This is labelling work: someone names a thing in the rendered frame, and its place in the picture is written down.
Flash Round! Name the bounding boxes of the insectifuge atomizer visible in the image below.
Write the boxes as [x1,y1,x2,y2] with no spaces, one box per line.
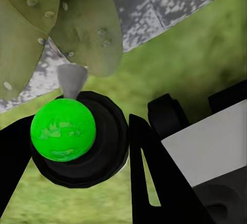
[29,63,129,188]

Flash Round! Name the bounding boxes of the pot plant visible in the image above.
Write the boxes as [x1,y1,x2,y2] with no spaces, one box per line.
[0,0,123,101]

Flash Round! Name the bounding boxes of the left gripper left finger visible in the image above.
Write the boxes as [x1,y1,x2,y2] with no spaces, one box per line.
[0,115,34,218]

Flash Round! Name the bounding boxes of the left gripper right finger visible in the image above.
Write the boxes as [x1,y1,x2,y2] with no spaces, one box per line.
[129,113,216,224]

